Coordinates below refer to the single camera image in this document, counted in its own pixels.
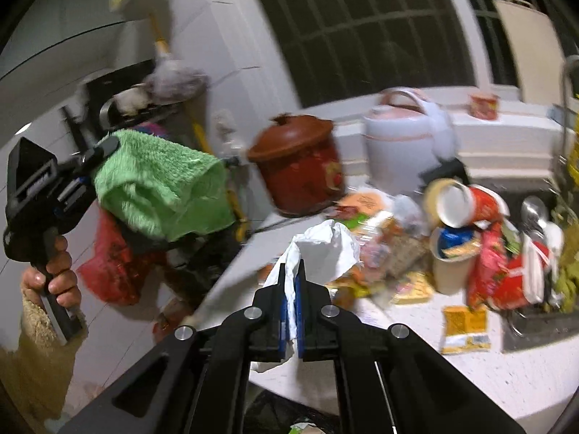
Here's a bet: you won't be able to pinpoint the beige cutting board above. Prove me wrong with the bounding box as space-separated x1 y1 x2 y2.
493 0 564 106

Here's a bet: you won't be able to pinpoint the red clay pot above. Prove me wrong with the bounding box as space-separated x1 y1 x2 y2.
247 114 346 217

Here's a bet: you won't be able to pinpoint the metal ladle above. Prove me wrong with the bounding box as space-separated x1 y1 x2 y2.
520 196 548 240

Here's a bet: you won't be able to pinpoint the white plastic bag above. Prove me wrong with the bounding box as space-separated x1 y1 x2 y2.
250 218 363 374

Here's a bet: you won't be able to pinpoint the yellow seasoning packet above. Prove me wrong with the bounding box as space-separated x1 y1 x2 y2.
441 306 492 356

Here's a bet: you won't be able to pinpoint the black trash bag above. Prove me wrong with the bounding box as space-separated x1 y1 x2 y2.
242 390 341 433

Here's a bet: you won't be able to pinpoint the red instant noodle cup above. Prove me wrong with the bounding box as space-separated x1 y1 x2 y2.
423 178 510 228

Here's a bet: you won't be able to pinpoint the mop with yellow handle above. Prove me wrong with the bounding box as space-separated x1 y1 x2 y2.
108 0 252 243

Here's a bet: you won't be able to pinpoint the white paper cup with wrappers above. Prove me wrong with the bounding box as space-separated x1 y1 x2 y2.
430 227 479 295

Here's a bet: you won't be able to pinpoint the left forearm beige sleeve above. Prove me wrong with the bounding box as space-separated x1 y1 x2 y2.
1 298 87 433

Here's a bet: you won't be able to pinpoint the white rice cooker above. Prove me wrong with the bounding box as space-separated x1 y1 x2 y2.
363 87 458 196

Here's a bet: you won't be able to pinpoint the small red cup on sill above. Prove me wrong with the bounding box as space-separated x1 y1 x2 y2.
468 93 499 120

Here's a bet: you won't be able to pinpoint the green towel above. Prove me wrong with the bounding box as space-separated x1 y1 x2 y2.
92 129 234 242

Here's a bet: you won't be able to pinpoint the left hand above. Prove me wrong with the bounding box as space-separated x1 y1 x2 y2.
20 234 83 309

